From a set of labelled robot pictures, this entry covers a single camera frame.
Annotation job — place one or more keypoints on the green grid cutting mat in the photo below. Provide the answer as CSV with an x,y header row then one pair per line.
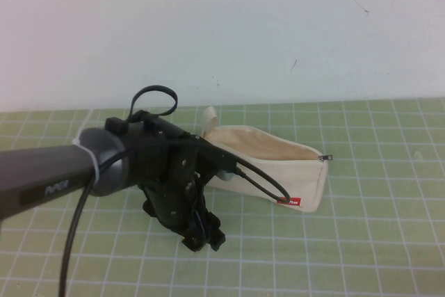
x,y
347,241

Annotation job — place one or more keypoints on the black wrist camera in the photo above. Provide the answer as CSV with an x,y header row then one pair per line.
x,y
217,156

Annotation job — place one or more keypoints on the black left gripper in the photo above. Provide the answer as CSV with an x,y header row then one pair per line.
x,y
163,178

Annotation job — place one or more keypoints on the white zip tie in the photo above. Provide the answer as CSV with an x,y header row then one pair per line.
x,y
92,163

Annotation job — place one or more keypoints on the cream canvas pencil case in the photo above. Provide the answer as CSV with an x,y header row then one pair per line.
x,y
306,178

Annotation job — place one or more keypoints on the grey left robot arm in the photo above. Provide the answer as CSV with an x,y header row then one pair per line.
x,y
41,168

